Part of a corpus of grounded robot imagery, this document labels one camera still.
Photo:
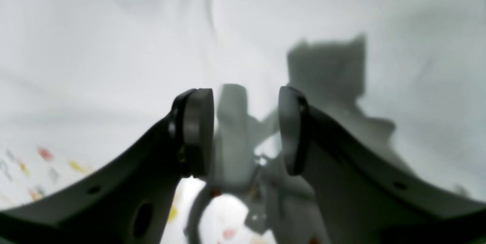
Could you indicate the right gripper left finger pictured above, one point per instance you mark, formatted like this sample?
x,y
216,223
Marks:
x,y
128,200

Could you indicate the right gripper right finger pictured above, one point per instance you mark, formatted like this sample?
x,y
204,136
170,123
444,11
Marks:
x,y
362,198

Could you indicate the white T-shirt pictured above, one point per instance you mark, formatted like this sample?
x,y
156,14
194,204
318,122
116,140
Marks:
x,y
85,78

